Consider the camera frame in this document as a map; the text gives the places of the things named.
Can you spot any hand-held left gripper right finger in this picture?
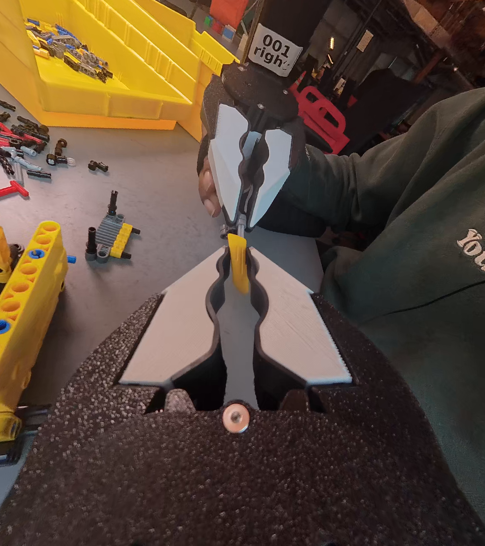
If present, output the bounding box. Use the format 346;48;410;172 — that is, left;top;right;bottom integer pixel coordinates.
247;247;352;389

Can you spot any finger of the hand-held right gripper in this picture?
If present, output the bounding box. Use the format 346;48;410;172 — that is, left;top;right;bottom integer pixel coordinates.
244;128;293;230
207;104;253;229

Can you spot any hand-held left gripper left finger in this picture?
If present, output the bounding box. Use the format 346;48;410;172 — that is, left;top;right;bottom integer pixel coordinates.
119;247;228;388

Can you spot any grey lego axle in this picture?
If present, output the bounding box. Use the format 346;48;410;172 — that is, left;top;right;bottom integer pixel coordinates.
220;215;247;237

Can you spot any yellow lego beam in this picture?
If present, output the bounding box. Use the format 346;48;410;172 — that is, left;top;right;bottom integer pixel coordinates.
227;234;251;295

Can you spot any person's right forearm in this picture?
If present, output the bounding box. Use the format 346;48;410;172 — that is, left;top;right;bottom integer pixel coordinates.
257;141;397;239

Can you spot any grey ribbed lego subassembly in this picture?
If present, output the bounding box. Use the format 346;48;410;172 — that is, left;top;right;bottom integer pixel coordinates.
85;190;141;263

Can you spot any yellow lego robot model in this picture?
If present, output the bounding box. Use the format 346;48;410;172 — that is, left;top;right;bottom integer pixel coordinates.
0;188;70;470

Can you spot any heap of grey blue lego parts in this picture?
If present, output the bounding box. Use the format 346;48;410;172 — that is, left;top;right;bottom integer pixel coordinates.
25;18;113;84

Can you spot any person's right hand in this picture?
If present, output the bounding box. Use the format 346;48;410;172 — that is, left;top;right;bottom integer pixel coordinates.
197;168;224;219

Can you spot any red plastic crate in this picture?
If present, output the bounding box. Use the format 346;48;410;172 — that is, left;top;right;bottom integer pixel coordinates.
289;83;350;155

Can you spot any person's green hoodie torso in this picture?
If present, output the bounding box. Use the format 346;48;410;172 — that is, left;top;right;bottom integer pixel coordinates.
319;81;485;546

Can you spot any yellow divided parts bin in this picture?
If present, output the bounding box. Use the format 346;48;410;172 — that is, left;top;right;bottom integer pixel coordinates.
0;0;243;142

